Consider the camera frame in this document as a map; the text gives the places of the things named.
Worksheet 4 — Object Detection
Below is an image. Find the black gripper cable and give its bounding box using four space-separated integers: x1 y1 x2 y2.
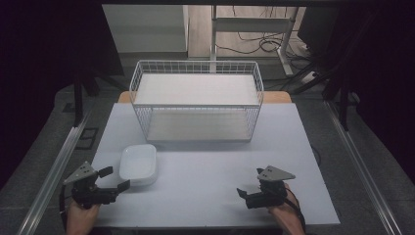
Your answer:
284 188 307 233
58 185 69 231

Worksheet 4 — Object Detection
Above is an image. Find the person's right hand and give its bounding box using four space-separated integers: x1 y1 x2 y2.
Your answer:
267 183 306 235

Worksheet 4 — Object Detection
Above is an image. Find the person's left hand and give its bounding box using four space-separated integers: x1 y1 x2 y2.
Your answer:
66 199 101 235

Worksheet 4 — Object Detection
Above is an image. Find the white rectangular dish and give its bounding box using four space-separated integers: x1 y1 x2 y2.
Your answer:
118 143 158 187

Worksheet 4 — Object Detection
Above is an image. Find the black stand leg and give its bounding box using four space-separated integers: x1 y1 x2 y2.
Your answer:
338 76 350 132
72 72 85 128

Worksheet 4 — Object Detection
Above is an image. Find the white metal desk frame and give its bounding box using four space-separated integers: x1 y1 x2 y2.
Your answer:
209 4 296 77

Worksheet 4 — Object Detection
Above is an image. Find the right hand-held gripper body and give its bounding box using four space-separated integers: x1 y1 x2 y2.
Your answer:
245 164 297 210

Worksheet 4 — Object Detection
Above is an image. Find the white wire two-tier rack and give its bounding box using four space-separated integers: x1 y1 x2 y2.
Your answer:
128 60 265 144

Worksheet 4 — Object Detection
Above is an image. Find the tangle of black floor cables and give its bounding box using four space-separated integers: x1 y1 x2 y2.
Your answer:
216 5 319 91

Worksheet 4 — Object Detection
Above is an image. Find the black floor socket cover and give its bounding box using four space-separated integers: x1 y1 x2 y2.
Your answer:
75 126 100 152

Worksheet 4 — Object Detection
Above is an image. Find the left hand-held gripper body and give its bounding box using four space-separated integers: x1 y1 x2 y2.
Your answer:
63 161 118 210

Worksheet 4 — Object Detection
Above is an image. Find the white power strip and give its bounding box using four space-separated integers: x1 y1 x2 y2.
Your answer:
300 70 318 84

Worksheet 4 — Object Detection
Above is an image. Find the aluminium rail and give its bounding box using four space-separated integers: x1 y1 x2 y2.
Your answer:
323 100 405 235
17 109 93 235

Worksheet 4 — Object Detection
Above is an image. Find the white cabinet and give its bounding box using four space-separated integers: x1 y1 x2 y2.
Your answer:
102 4 190 54

